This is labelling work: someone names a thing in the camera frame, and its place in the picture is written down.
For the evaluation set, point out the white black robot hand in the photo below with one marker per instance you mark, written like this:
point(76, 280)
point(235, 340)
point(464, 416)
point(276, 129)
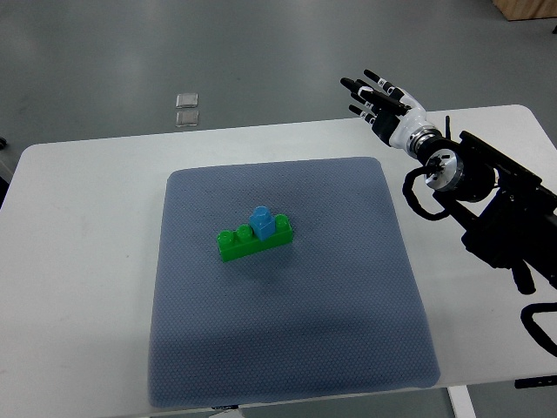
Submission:
point(395, 116)

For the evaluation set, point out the blue toy block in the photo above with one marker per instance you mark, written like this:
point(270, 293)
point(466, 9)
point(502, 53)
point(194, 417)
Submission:
point(262, 223)

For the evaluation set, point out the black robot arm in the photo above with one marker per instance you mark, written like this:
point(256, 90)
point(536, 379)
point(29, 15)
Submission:
point(508, 215)

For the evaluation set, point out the green four-stud toy block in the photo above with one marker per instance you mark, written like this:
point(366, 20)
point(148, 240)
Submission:
point(235, 244)

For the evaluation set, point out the wooden box corner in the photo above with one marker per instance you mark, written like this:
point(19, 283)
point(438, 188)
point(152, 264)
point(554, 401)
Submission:
point(516, 10)

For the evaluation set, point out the grey-blue textured mat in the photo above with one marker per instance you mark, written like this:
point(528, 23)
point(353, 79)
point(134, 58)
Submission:
point(337, 311)

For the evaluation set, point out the upper metal floor plate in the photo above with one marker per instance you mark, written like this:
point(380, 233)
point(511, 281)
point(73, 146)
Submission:
point(187, 100)

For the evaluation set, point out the white table leg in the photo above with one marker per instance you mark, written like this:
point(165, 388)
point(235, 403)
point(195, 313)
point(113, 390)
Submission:
point(461, 402)

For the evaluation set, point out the black table control panel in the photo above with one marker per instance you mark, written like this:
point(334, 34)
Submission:
point(536, 382)

